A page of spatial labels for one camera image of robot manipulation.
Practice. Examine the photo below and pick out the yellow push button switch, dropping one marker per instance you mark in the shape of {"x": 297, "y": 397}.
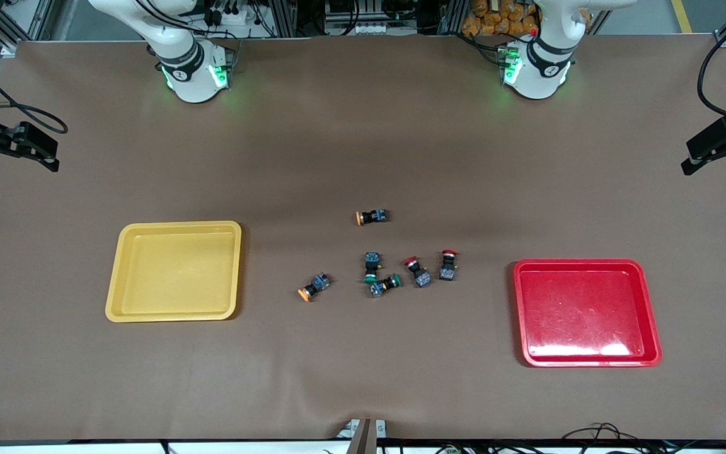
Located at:
{"x": 372, "y": 217}
{"x": 314, "y": 287}

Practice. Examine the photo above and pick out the red plastic tray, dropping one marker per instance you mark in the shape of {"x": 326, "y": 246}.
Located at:
{"x": 587, "y": 312}

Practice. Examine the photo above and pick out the yellow plastic tray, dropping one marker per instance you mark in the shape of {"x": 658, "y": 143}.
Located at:
{"x": 175, "y": 271}

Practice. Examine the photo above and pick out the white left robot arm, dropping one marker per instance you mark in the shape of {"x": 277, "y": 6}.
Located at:
{"x": 536, "y": 75}

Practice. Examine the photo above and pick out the white power strip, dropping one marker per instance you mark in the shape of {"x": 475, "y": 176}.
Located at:
{"x": 360, "y": 28}

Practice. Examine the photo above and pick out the green push button switch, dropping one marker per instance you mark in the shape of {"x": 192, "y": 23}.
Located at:
{"x": 372, "y": 265}
{"x": 385, "y": 284}

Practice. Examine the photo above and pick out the red push button switch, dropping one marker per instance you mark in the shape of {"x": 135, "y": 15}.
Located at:
{"x": 448, "y": 266}
{"x": 418, "y": 271}

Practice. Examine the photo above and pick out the brown table mat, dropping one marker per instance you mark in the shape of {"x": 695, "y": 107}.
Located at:
{"x": 363, "y": 378}

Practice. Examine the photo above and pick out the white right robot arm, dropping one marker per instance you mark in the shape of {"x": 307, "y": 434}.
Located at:
{"x": 190, "y": 75}

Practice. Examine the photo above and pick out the metal table bracket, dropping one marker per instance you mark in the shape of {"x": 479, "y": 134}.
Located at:
{"x": 362, "y": 436}

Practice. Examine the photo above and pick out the orange items pile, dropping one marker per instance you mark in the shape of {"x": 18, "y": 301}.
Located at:
{"x": 498, "y": 17}

